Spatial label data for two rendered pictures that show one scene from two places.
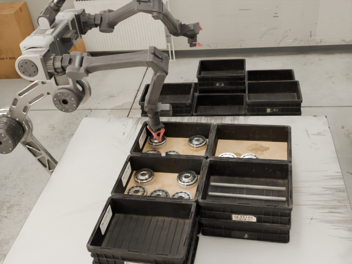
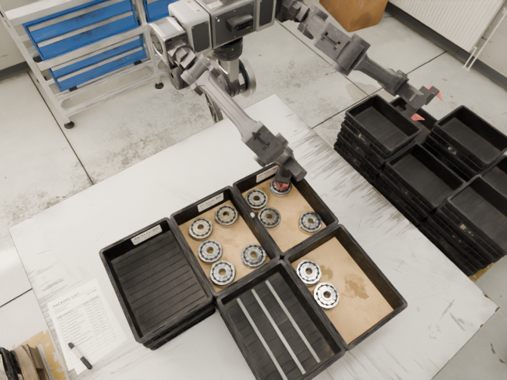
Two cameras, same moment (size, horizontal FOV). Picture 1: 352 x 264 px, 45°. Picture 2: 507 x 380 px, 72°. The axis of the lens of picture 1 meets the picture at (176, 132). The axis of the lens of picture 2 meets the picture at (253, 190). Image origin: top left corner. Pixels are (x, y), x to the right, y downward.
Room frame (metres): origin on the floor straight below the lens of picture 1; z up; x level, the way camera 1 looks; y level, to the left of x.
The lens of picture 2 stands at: (1.13, -0.35, 2.24)
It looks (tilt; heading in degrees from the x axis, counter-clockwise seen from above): 58 degrees down; 39
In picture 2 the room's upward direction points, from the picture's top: 4 degrees clockwise
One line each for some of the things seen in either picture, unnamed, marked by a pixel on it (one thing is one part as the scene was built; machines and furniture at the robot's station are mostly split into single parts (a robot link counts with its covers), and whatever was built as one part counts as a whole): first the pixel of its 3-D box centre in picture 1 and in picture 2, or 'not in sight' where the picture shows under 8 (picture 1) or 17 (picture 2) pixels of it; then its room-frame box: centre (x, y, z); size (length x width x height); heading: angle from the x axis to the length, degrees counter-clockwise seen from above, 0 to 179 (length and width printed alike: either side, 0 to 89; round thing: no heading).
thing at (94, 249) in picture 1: (143, 226); (155, 274); (1.22, 0.18, 0.92); 0.40 x 0.30 x 0.02; 74
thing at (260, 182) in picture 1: (246, 191); (277, 327); (1.40, -0.29, 0.87); 0.40 x 0.30 x 0.11; 74
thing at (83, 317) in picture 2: not in sight; (84, 323); (0.91, 0.32, 0.70); 0.33 x 0.23 x 0.01; 78
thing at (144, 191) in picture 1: (136, 192); (201, 228); (1.49, 0.22, 0.86); 0.10 x 0.10 x 0.01
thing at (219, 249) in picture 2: (158, 196); (210, 250); (1.45, 0.12, 0.86); 0.10 x 0.10 x 0.01
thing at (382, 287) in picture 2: (250, 150); (339, 285); (1.69, -0.37, 0.87); 0.40 x 0.30 x 0.11; 74
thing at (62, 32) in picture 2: not in sight; (93, 43); (2.05, 1.96, 0.60); 0.72 x 0.03 x 0.56; 168
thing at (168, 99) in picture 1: (169, 116); (372, 142); (2.87, 0.03, 0.37); 0.40 x 0.30 x 0.45; 78
